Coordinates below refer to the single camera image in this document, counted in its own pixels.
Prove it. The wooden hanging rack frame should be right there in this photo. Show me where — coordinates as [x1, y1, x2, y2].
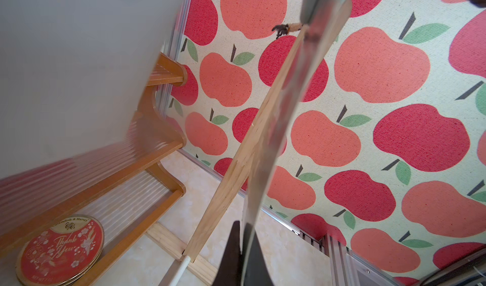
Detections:
[146, 22, 310, 286]

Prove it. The wooden shelf with ribbed panels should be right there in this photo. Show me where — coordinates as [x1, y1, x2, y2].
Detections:
[1, 54, 188, 285]

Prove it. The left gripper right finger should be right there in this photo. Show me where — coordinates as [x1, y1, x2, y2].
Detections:
[242, 223, 273, 286]

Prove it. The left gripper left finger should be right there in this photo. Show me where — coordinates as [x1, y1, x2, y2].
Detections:
[215, 221, 241, 286]

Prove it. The red round tin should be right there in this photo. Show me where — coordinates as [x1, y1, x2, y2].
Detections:
[15, 215, 105, 285]

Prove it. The left aluminium corner post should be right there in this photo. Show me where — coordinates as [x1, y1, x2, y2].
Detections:
[156, 0, 191, 117]

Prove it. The white postcard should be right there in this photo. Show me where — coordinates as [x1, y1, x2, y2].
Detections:
[240, 0, 352, 285]
[1, 0, 185, 178]

